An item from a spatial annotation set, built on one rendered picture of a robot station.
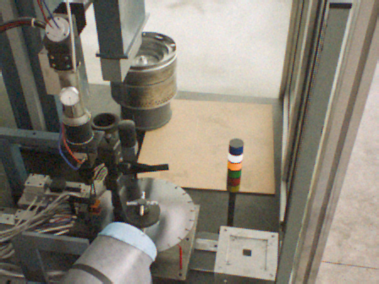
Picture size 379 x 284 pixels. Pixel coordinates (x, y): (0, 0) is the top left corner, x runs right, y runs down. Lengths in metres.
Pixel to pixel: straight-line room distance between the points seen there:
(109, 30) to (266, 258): 0.84
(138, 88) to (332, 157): 1.25
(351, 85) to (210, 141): 1.37
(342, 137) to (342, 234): 2.00
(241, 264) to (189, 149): 0.74
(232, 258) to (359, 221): 1.54
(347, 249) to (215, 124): 1.04
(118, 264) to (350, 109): 0.48
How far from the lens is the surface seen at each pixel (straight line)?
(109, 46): 1.59
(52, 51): 1.25
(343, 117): 0.86
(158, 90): 2.05
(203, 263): 1.68
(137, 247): 0.93
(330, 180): 0.96
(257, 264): 1.51
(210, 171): 1.99
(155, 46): 2.19
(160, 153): 2.08
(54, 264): 1.74
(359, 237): 2.88
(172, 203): 1.59
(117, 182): 1.43
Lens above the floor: 2.10
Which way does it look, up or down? 41 degrees down
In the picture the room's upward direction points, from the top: 3 degrees counter-clockwise
